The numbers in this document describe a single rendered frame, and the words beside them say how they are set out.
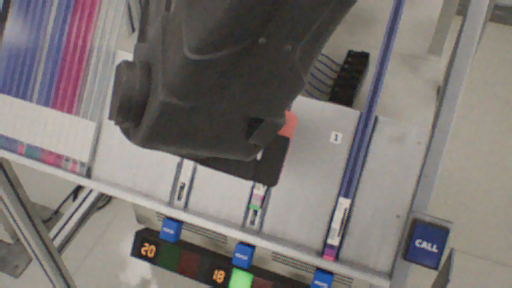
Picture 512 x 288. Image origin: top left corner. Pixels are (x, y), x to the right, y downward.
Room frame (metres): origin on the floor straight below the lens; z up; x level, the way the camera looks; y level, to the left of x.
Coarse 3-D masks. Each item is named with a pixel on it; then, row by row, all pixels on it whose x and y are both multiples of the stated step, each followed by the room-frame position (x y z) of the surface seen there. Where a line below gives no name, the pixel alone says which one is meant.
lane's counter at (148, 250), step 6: (144, 240) 0.40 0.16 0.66; (150, 240) 0.40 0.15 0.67; (144, 246) 0.39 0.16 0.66; (150, 246) 0.39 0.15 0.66; (156, 246) 0.39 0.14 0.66; (138, 252) 0.39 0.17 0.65; (144, 252) 0.39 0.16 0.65; (150, 252) 0.38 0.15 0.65; (156, 252) 0.38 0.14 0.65; (144, 258) 0.38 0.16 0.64; (150, 258) 0.38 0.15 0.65
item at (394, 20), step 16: (400, 0) 0.54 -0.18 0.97; (400, 16) 0.52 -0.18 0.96; (384, 48) 0.50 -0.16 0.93; (384, 64) 0.49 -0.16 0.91; (368, 96) 0.46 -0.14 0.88; (368, 112) 0.45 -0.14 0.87; (368, 128) 0.44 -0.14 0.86; (352, 160) 0.41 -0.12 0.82; (352, 176) 0.40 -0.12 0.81; (352, 192) 0.38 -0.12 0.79
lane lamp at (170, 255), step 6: (168, 246) 0.39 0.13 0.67; (174, 246) 0.39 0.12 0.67; (162, 252) 0.38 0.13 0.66; (168, 252) 0.38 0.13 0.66; (174, 252) 0.38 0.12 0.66; (180, 252) 0.38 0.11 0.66; (162, 258) 0.38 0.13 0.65; (168, 258) 0.37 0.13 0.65; (174, 258) 0.37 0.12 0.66; (162, 264) 0.37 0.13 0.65; (168, 264) 0.37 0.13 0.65; (174, 264) 0.37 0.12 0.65; (174, 270) 0.36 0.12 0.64
